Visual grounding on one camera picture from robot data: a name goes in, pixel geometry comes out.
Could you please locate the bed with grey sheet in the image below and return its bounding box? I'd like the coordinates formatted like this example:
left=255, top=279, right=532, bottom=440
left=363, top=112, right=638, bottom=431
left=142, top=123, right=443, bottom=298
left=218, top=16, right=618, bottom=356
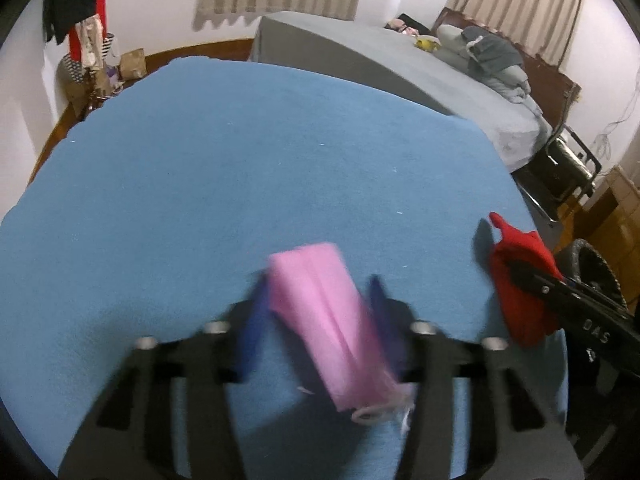
left=249, top=10, right=556, bottom=171

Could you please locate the brown paper bag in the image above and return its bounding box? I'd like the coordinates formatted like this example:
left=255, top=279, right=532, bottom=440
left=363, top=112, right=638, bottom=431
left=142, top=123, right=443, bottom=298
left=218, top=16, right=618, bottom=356
left=120, top=48, right=147, bottom=80

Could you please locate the pile of grey bedding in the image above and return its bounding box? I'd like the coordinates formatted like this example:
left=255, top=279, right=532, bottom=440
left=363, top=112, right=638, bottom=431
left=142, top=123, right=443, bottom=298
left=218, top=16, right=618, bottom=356
left=435, top=24, right=544, bottom=106

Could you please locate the red cloth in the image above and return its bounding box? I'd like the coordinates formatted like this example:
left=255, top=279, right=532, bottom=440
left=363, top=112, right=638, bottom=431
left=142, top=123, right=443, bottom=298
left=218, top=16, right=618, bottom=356
left=487, top=211, right=566, bottom=349

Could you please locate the pink plush item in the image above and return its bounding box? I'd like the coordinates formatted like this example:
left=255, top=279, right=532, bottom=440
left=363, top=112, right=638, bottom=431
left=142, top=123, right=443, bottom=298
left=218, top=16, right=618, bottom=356
left=385, top=17, right=426, bottom=36

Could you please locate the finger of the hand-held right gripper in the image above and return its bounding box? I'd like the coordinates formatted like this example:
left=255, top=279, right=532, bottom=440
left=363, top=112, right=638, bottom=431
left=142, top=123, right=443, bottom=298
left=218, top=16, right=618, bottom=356
left=505, top=258, right=571, bottom=307

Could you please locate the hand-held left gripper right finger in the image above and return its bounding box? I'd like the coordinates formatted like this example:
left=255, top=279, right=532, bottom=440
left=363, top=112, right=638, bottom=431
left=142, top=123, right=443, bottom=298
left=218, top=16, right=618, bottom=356
left=370, top=275, right=586, bottom=480

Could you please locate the black folding chair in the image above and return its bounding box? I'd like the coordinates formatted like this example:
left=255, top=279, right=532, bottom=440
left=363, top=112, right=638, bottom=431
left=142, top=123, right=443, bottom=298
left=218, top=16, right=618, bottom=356
left=512, top=125, right=604, bottom=226

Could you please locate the wooden headboard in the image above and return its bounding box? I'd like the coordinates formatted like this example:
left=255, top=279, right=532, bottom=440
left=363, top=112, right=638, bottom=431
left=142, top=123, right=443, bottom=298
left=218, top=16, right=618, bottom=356
left=432, top=7, right=584, bottom=131

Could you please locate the blue table cloth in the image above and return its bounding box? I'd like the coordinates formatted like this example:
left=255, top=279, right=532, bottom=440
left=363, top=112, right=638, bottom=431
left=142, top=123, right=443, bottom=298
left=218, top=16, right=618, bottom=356
left=0, top=57, right=569, bottom=480

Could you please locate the pink face mask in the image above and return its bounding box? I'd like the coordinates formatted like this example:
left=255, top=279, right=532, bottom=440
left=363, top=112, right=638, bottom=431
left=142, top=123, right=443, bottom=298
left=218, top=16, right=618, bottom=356
left=267, top=241, right=419, bottom=436

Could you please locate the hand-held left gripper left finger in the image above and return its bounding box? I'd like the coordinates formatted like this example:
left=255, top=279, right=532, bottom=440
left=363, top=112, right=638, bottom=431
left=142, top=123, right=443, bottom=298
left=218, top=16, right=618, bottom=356
left=57, top=272, right=272, bottom=480

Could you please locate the checked bag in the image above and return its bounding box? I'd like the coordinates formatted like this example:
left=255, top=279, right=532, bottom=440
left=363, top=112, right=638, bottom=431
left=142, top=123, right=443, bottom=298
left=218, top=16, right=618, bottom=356
left=57, top=55, right=89, bottom=86

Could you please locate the red garment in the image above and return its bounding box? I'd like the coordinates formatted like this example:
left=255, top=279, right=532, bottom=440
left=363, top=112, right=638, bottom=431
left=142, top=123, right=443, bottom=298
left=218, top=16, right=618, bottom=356
left=67, top=0, right=109, bottom=64

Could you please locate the trash bin with black bag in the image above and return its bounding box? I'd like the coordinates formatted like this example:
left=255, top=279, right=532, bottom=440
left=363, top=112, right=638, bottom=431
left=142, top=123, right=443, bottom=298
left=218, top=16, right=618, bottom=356
left=555, top=238, right=629, bottom=311

